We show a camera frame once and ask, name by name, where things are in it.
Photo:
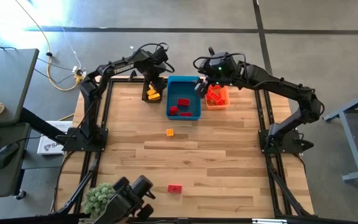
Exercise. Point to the grey metal table frame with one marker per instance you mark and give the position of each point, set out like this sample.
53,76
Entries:
354,146

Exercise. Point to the black clamp bracket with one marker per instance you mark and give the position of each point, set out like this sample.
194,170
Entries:
133,76

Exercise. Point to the blue plastic bin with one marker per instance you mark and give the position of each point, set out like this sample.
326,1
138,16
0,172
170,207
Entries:
179,90

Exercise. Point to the black mesh basket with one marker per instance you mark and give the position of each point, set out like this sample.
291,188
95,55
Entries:
144,93

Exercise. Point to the white power plug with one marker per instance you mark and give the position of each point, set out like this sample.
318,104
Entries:
75,68

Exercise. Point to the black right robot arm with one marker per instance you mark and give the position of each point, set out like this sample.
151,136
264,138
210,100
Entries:
278,85

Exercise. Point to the green artificial plant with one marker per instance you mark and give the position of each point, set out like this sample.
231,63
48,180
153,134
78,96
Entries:
96,199

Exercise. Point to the black caster wheel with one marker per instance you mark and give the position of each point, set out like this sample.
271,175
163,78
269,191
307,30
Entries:
21,195

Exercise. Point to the orange translucent plastic bin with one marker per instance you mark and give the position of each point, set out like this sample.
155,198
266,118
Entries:
217,107

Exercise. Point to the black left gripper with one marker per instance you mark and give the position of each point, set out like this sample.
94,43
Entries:
155,63

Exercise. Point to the red two-by-four toy brick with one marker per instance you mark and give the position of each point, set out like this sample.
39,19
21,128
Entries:
174,188
183,102

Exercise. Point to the small yellow toy brick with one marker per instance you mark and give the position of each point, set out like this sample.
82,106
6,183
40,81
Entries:
170,132

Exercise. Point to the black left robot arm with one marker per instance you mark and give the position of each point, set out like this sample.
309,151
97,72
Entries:
123,66

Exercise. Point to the white box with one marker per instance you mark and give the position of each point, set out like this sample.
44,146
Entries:
50,146

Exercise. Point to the black diagonal support bar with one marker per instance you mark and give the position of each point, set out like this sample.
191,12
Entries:
39,124

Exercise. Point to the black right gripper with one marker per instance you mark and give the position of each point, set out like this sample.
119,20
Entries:
221,73

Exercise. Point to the black aluminium table frame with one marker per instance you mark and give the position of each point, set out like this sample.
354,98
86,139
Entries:
104,82

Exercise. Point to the black computer mouse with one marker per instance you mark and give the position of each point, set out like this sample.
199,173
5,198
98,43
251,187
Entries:
6,154

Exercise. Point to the silver metal bracket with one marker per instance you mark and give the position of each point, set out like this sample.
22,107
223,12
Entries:
269,221

